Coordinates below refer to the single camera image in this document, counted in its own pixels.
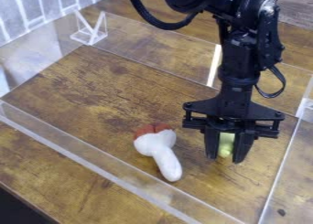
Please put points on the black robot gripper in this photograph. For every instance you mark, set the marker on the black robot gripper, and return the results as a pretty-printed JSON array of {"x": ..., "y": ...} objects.
[{"x": 232, "y": 113}]

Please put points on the green spoon with metal bowl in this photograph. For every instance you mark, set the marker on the green spoon with metal bowl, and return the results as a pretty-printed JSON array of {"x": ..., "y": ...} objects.
[{"x": 226, "y": 144}]

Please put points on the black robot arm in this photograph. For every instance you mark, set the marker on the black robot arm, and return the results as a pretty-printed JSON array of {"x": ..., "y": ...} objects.
[{"x": 250, "y": 50}]

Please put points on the white plush mushroom toy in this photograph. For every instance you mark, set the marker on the white plush mushroom toy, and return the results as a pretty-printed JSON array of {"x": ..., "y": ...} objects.
[{"x": 154, "y": 141}]

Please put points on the clear acrylic enclosure wall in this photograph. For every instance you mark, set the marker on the clear acrylic enclosure wall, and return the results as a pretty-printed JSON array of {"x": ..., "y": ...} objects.
[{"x": 82, "y": 106}]

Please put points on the clear acrylic corner bracket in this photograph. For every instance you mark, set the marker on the clear acrylic corner bracket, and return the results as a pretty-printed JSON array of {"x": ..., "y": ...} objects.
[{"x": 90, "y": 35}]

